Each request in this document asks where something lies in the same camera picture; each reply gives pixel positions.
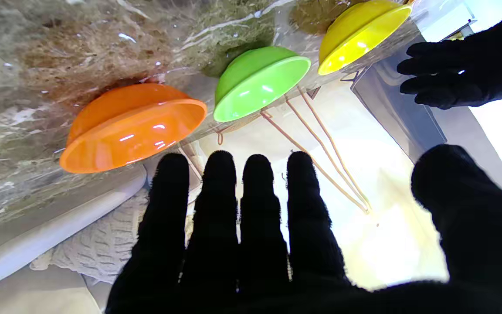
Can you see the beige sofa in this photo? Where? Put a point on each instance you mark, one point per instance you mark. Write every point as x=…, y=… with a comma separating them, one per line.
x=59, y=226

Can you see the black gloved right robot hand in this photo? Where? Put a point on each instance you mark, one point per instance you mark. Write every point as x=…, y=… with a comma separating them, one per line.
x=255, y=261

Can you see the flat screen television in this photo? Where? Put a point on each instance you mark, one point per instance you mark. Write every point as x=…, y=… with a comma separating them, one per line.
x=403, y=117

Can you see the yellow plastic bowl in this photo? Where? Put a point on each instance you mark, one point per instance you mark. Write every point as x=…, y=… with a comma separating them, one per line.
x=360, y=30

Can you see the cream knitted cushion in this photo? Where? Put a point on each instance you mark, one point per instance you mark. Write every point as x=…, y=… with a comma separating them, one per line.
x=103, y=244

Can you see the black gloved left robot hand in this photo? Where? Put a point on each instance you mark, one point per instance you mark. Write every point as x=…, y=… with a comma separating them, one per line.
x=473, y=69

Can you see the white shade tripod floor lamp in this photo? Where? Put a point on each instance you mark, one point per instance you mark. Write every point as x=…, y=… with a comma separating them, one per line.
x=320, y=148

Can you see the green plastic bowl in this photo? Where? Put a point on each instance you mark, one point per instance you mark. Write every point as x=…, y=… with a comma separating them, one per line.
x=255, y=83

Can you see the orange plastic bowl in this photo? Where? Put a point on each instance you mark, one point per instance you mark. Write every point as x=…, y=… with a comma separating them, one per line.
x=129, y=131

